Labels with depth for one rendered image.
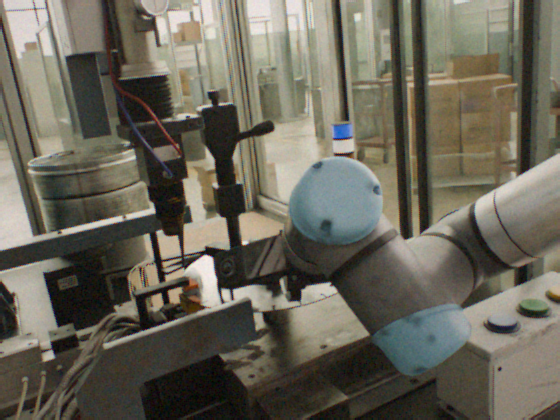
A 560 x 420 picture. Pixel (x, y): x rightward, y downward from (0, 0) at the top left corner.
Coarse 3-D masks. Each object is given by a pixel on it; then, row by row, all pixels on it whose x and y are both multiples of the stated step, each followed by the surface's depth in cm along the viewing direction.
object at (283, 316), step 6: (264, 312) 95; (270, 312) 94; (276, 312) 94; (282, 312) 94; (288, 312) 95; (264, 318) 96; (270, 318) 95; (276, 318) 94; (282, 318) 95; (288, 318) 95; (276, 324) 95
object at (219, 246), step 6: (228, 222) 85; (234, 222) 85; (228, 228) 86; (234, 228) 85; (228, 234) 86; (234, 234) 86; (240, 234) 86; (234, 240) 86; (240, 240) 87; (210, 246) 90; (216, 246) 90; (222, 246) 89; (228, 246) 89; (234, 246) 86; (210, 252) 90; (216, 252) 89; (216, 276) 91
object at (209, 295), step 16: (192, 272) 97; (208, 272) 96; (208, 288) 89; (240, 288) 88; (256, 288) 87; (272, 288) 86; (320, 288) 84; (208, 304) 83; (256, 304) 81; (272, 304) 81; (288, 304) 80; (304, 304) 80
